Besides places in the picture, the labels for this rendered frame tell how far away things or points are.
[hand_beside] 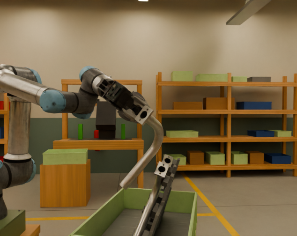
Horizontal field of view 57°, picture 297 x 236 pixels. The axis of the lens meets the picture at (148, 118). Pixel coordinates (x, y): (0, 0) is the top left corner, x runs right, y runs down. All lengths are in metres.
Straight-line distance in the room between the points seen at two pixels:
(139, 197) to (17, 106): 0.79
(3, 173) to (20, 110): 0.28
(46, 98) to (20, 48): 5.84
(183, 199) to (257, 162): 4.92
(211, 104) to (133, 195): 4.54
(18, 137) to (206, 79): 4.93
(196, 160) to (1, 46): 4.88
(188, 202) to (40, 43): 5.62
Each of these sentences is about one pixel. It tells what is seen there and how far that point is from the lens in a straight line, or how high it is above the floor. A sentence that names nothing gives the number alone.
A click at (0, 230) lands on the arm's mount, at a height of 0.94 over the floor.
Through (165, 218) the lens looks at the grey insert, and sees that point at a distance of 1.47.
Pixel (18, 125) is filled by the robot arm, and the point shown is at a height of 1.33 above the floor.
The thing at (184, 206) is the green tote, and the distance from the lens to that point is 1.55.
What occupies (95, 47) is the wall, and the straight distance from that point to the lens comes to 6.39.
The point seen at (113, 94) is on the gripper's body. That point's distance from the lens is 0.87.
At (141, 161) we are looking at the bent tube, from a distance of 0.92.
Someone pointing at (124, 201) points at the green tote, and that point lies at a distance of 1.61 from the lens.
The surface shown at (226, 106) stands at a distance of 6.00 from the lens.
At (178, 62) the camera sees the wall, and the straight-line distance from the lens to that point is 6.38.
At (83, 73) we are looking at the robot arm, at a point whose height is 1.53.
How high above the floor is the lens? 1.39
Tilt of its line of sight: 1 degrees down
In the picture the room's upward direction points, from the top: straight up
